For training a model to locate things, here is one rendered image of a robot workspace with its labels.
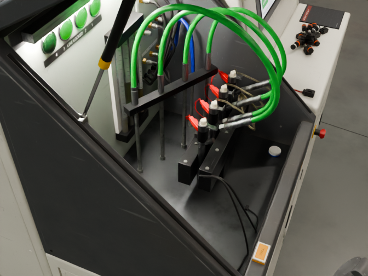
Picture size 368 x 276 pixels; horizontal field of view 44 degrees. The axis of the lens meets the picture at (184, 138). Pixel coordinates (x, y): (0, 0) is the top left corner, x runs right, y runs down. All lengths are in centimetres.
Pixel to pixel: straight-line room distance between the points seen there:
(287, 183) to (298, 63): 56
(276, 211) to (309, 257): 113
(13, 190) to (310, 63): 108
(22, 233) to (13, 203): 13
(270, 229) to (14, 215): 66
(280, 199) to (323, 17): 99
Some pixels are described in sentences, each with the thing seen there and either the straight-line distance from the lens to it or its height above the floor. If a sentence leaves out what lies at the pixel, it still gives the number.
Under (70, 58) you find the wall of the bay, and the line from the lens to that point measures 108.
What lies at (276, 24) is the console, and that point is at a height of 105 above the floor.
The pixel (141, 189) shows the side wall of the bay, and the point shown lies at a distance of 91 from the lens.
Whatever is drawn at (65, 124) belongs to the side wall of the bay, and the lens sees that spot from 87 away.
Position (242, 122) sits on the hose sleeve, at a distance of 113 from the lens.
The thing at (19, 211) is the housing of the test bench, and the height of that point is 95.
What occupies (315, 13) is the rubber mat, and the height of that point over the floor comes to 98.
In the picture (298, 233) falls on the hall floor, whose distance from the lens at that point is 238.
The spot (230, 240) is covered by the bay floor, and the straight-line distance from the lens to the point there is 128.
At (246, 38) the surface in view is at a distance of 100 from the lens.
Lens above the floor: 188
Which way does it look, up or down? 43 degrees down
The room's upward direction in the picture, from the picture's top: 1 degrees clockwise
